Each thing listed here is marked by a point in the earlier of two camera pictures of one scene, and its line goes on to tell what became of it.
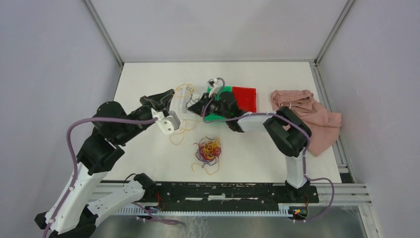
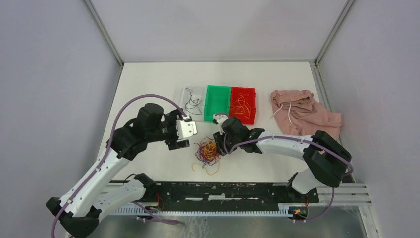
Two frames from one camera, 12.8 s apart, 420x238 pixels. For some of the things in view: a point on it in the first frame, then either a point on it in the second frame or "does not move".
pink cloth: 325,124 does not move
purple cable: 191,96 does not move
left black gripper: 154,100 to 172,117
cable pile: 208,152 does not move
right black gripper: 200,107 to 220,140
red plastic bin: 246,97 does not move
